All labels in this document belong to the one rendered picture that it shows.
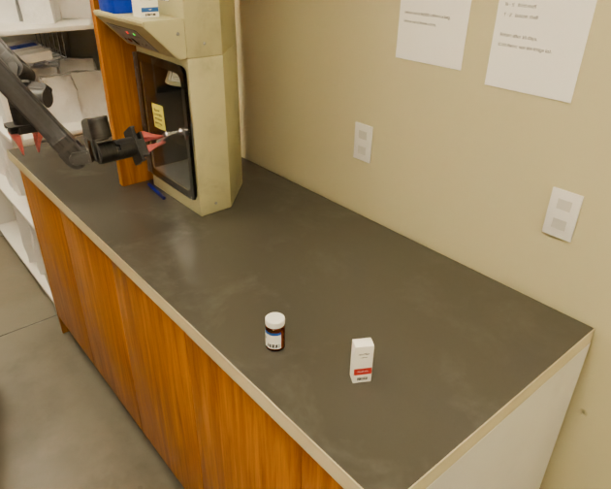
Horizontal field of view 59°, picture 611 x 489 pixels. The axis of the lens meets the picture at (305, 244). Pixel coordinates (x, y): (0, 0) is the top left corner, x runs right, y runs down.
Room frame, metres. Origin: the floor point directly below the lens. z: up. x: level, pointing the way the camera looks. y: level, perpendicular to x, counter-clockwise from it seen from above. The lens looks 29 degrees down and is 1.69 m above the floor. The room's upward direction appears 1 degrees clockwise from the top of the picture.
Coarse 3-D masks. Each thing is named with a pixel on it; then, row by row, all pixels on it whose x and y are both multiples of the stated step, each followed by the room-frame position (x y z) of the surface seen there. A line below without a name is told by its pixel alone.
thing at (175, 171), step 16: (144, 64) 1.68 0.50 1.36; (160, 64) 1.59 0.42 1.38; (176, 64) 1.53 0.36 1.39; (144, 80) 1.69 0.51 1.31; (160, 80) 1.60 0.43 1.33; (176, 80) 1.53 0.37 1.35; (144, 96) 1.70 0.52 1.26; (160, 96) 1.61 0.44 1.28; (176, 96) 1.53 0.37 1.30; (176, 112) 1.54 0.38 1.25; (176, 128) 1.55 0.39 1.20; (176, 144) 1.56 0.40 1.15; (160, 160) 1.65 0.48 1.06; (176, 160) 1.57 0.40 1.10; (192, 160) 1.50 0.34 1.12; (160, 176) 1.67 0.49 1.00; (176, 176) 1.58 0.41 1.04; (192, 176) 1.49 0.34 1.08; (192, 192) 1.50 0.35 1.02
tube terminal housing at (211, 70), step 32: (160, 0) 1.59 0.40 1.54; (192, 0) 1.52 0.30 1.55; (224, 0) 1.63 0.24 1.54; (192, 32) 1.51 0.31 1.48; (224, 32) 1.61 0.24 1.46; (192, 64) 1.51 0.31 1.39; (224, 64) 1.59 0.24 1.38; (192, 96) 1.50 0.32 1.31; (224, 96) 1.57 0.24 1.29; (224, 128) 1.56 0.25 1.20; (224, 160) 1.56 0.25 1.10; (224, 192) 1.56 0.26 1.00
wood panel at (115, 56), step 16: (96, 0) 1.73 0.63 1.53; (96, 16) 1.72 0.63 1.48; (96, 32) 1.73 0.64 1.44; (112, 32) 1.75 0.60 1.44; (112, 48) 1.74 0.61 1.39; (128, 48) 1.78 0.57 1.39; (112, 64) 1.74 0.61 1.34; (128, 64) 1.77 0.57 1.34; (112, 80) 1.73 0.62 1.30; (128, 80) 1.77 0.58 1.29; (112, 96) 1.73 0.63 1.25; (128, 96) 1.76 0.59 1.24; (112, 112) 1.72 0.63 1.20; (128, 112) 1.76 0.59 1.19; (112, 128) 1.73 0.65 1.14; (128, 160) 1.74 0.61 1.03; (128, 176) 1.74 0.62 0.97; (144, 176) 1.77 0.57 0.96
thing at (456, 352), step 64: (64, 192) 1.66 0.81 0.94; (128, 192) 1.67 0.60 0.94; (256, 192) 1.69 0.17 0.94; (128, 256) 1.25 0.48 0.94; (192, 256) 1.26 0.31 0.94; (256, 256) 1.26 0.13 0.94; (320, 256) 1.27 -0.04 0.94; (384, 256) 1.27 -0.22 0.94; (192, 320) 0.97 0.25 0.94; (256, 320) 0.98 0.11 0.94; (320, 320) 0.98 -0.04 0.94; (384, 320) 0.99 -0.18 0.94; (448, 320) 0.99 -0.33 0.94; (512, 320) 1.00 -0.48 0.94; (576, 320) 1.00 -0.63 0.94; (256, 384) 0.78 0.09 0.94; (320, 384) 0.78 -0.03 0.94; (384, 384) 0.78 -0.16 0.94; (448, 384) 0.79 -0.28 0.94; (512, 384) 0.79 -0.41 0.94; (320, 448) 0.63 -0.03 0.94; (384, 448) 0.63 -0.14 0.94; (448, 448) 0.63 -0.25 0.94
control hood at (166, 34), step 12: (96, 12) 1.64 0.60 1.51; (108, 24) 1.67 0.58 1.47; (120, 24) 1.56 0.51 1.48; (132, 24) 1.48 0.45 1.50; (144, 24) 1.42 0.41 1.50; (156, 24) 1.45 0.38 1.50; (168, 24) 1.47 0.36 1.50; (180, 24) 1.49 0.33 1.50; (120, 36) 1.70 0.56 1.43; (144, 36) 1.51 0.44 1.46; (156, 36) 1.44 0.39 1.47; (168, 36) 1.47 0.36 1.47; (180, 36) 1.49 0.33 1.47; (144, 48) 1.63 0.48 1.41; (156, 48) 1.53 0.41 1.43; (168, 48) 1.46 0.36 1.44; (180, 48) 1.49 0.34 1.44
